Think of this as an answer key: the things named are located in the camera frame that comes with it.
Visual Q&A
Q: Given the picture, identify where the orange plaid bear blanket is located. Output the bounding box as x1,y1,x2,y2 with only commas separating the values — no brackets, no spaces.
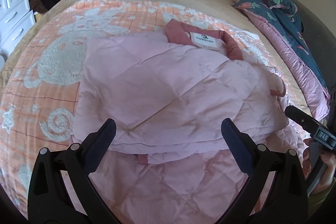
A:
1,0,307,223

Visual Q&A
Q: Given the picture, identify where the white drawer chest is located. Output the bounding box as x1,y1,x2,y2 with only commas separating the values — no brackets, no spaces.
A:
0,0,35,59

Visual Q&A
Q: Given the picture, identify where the blue and pink duvet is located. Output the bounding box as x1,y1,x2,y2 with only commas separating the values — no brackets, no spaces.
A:
233,0,330,120

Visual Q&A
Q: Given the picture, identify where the pink quilted coat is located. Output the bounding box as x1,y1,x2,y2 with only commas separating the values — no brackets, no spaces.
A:
73,32,298,223

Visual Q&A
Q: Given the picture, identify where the right hand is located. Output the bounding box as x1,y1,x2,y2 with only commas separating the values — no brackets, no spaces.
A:
301,137,336,195

